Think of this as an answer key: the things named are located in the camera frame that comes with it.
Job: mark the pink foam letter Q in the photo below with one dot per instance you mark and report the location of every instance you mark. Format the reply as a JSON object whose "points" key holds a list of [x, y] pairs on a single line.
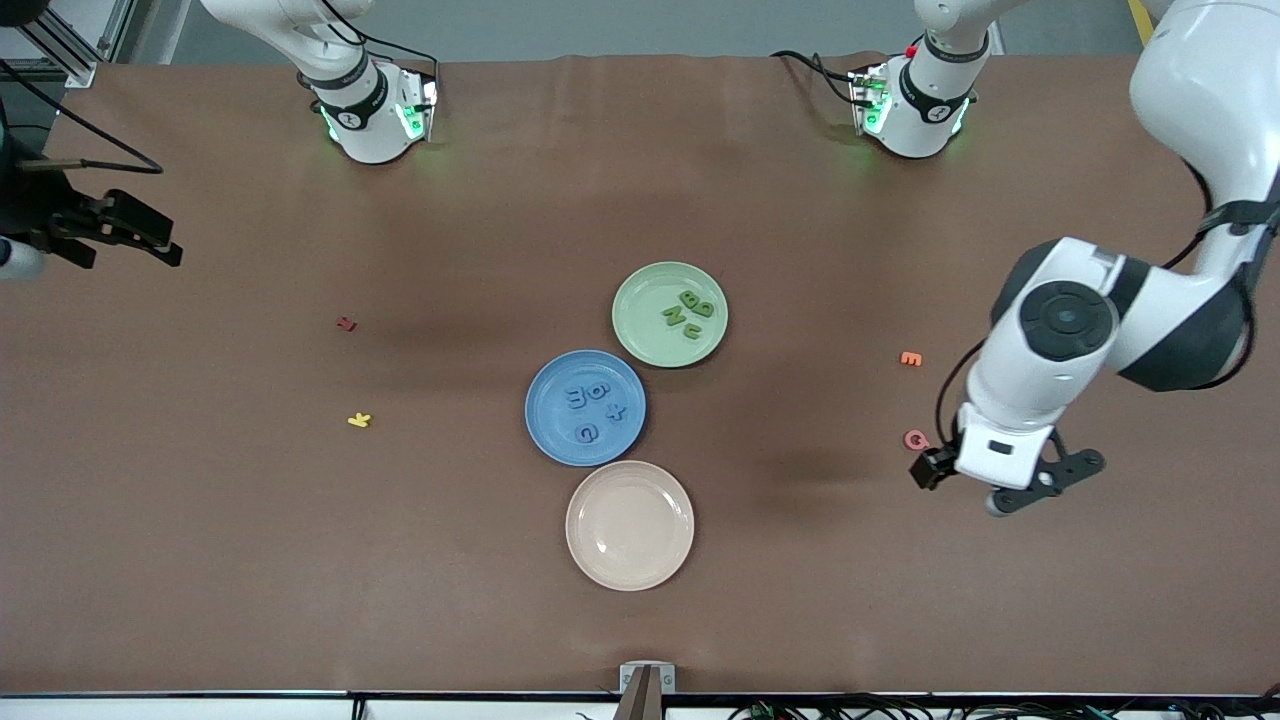
{"points": [[913, 438]]}

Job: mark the light green plate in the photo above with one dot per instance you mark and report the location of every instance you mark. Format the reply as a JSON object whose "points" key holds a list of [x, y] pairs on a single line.
{"points": [[650, 340]]}

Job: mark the brown table mat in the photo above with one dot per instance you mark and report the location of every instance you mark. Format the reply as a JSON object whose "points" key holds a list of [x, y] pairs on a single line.
{"points": [[450, 560]]}

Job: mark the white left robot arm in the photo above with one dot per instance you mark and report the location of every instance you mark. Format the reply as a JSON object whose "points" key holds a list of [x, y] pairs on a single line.
{"points": [[1200, 90]]}

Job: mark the blue foam number three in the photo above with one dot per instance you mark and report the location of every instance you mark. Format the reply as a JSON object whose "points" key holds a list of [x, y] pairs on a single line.
{"points": [[576, 398]]}

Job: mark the green foam letter Z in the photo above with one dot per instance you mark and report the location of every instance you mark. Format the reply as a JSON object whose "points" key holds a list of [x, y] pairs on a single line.
{"points": [[674, 317]]}

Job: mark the aluminium frame profile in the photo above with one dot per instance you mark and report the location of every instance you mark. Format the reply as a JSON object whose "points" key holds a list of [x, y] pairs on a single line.
{"points": [[75, 55]]}

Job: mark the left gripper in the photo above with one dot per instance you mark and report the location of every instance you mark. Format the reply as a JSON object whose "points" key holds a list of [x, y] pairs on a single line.
{"points": [[932, 467]]}

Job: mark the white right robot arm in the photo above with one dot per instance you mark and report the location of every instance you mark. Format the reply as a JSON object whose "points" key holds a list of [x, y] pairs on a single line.
{"points": [[370, 110]]}

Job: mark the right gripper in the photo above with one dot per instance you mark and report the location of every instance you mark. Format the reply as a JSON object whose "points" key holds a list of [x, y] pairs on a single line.
{"points": [[28, 205]]}

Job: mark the beige plate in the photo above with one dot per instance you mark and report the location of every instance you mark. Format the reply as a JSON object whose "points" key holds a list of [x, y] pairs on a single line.
{"points": [[630, 525]]}

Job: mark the grey metal post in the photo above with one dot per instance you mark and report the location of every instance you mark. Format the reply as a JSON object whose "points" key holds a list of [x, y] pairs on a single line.
{"points": [[995, 38]]}

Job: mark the blue foam letter G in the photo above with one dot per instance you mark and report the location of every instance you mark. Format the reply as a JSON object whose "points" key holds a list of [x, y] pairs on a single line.
{"points": [[587, 433]]}

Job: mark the brown tapered post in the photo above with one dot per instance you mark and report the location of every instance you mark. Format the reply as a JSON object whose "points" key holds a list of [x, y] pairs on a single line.
{"points": [[640, 700]]}

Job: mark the grey metal bracket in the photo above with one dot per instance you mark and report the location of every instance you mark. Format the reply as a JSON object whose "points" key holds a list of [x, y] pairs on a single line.
{"points": [[630, 680]]}

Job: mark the blue plate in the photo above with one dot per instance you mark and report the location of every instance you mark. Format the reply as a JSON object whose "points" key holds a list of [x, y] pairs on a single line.
{"points": [[555, 440]]}

